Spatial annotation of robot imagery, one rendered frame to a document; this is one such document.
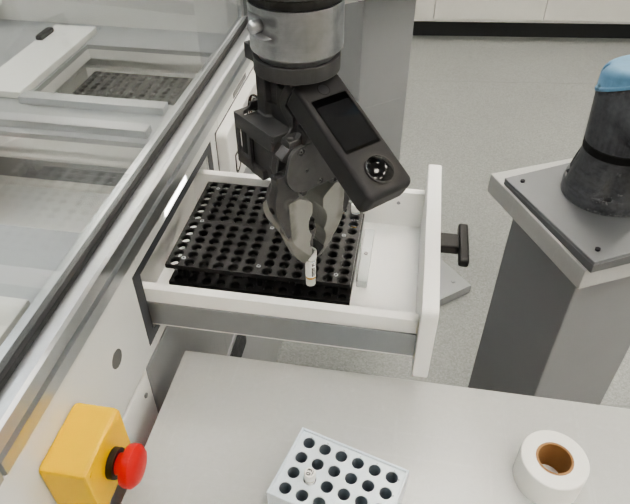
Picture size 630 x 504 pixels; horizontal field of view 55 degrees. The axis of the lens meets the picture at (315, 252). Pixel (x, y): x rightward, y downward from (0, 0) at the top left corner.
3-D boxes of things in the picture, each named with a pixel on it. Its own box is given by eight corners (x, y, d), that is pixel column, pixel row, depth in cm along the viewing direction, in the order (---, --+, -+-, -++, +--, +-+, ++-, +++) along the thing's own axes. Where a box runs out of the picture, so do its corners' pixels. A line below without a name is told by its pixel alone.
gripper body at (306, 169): (300, 141, 62) (296, 22, 54) (356, 178, 57) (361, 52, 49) (236, 167, 58) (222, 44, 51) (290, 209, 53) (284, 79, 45)
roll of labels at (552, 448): (574, 455, 69) (585, 435, 67) (583, 514, 64) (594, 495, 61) (511, 444, 70) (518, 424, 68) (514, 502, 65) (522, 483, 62)
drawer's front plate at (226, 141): (272, 110, 119) (269, 55, 112) (233, 195, 97) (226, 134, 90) (263, 109, 119) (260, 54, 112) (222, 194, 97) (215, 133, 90)
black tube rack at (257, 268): (363, 233, 87) (365, 196, 83) (348, 323, 74) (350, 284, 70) (213, 217, 90) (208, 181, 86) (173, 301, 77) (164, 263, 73)
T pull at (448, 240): (466, 230, 78) (468, 222, 77) (467, 269, 72) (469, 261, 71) (437, 227, 78) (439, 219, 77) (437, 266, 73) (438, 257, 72)
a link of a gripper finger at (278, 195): (305, 218, 59) (306, 139, 54) (316, 227, 58) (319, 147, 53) (265, 236, 57) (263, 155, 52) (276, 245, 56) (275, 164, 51)
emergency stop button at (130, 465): (153, 459, 58) (146, 435, 56) (138, 499, 55) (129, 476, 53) (124, 454, 59) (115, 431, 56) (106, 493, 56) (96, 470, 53)
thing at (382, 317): (420, 223, 90) (425, 188, 86) (412, 359, 70) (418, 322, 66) (159, 197, 94) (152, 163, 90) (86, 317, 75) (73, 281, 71)
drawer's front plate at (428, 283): (431, 225, 92) (441, 162, 84) (426, 380, 70) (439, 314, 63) (420, 224, 92) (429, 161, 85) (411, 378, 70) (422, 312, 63)
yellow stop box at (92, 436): (140, 450, 61) (126, 407, 56) (111, 520, 55) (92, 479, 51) (92, 442, 61) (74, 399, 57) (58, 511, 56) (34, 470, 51)
